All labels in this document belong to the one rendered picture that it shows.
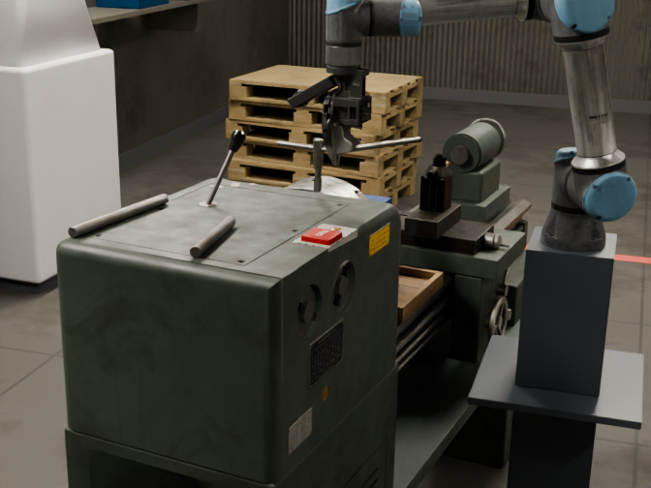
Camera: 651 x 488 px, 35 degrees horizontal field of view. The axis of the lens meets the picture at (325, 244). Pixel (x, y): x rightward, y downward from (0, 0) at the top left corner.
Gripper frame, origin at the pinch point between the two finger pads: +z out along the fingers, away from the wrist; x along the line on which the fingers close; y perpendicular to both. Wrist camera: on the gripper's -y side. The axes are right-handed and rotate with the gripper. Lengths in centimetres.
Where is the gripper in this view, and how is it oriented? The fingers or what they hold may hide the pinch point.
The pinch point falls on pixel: (332, 159)
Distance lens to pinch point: 221.9
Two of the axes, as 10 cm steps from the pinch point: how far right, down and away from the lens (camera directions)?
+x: 4.3, -2.8, 8.6
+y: 9.0, 1.5, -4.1
